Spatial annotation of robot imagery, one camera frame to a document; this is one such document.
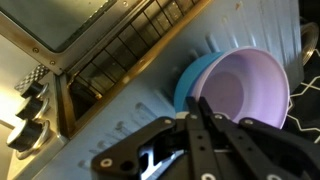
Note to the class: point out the steel cooking pot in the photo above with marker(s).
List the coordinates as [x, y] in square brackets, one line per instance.
[310, 43]

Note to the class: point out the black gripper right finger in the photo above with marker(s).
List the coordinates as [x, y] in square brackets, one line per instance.
[260, 150]

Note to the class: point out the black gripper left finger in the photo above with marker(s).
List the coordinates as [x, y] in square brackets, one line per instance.
[200, 146]

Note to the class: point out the black oven knob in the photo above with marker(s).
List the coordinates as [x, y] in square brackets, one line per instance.
[30, 108]
[25, 136]
[33, 90]

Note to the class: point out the purple plastic plate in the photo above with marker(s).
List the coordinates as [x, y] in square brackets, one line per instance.
[246, 83]

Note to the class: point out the blue plastic plate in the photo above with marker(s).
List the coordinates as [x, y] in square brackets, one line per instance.
[190, 80]

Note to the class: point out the silver toaster oven body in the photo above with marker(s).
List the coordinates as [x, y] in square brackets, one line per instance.
[160, 93]

